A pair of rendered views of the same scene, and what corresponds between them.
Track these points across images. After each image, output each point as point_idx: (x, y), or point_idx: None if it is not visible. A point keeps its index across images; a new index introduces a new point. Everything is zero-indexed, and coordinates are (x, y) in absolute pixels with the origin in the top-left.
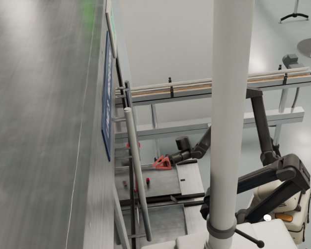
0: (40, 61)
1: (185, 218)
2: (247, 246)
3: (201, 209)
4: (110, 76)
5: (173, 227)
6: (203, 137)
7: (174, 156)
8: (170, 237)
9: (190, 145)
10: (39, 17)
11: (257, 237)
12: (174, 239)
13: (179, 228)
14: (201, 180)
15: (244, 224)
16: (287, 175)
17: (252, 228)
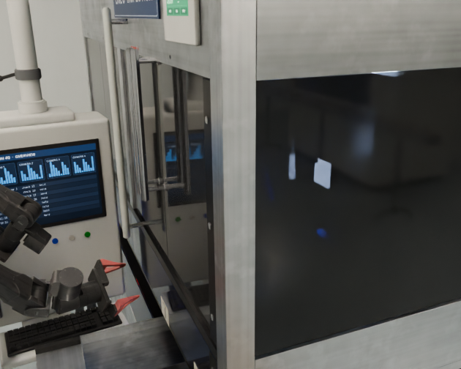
0: None
1: (86, 365)
2: (8, 113)
3: (48, 233)
4: (137, 1)
5: (110, 362)
6: (15, 271)
7: (87, 282)
8: (114, 348)
9: (49, 288)
10: None
11: None
12: (107, 347)
13: (99, 362)
14: None
15: (3, 118)
16: None
17: None
